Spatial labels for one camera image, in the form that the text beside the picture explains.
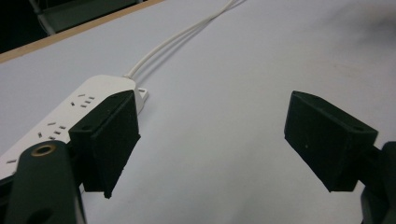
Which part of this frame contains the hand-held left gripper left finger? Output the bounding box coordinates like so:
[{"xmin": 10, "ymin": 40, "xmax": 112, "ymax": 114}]
[{"xmin": 68, "ymin": 90, "xmax": 141, "ymax": 200}]

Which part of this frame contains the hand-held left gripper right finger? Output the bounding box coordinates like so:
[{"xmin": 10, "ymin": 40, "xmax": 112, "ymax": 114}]
[{"xmin": 283, "ymin": 90, "xmax": 379, "ymax": 193}]

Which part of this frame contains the white power strip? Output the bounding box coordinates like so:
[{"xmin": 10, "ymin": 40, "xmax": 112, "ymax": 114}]
[{"xmin": 0, "ymin": 74, "xmax": 149, "ymax": 181}]

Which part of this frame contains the white power cable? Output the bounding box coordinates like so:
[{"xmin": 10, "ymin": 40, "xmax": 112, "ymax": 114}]
[{"xmin": 123, "ymin": 0, "xmax": 239, "ymax": 79}]

